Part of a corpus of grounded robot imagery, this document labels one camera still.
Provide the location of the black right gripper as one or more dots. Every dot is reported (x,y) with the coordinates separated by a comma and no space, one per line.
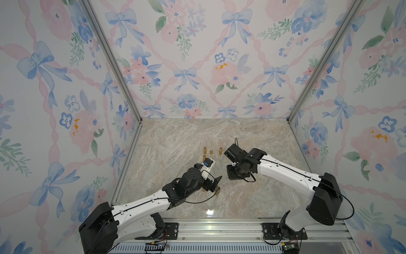
(230,174)

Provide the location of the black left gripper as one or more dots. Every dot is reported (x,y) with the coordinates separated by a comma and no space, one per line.
(208,186)

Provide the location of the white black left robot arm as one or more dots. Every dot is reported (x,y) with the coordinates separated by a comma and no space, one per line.
(107,226)

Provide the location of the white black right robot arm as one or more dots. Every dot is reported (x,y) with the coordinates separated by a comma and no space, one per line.
(322,191)

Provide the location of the green circuit board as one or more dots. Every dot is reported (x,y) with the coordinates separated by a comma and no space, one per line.
(290,248)

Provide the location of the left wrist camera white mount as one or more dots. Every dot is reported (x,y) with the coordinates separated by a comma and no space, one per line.
(207,165)

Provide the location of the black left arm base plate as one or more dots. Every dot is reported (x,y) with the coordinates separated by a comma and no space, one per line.
(169,232)

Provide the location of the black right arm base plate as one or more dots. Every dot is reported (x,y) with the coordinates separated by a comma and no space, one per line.
(272,231)

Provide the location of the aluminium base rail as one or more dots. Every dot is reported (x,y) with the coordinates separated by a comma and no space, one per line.
(243,236)

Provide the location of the aluminium corner post right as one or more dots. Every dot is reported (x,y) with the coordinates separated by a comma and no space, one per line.
(348,19)

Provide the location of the aluminium corner post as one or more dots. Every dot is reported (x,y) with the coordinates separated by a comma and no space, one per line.
(348,19)
(106,48)

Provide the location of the aluminium corner post left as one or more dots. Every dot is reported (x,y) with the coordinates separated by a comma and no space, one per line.
(106,48)

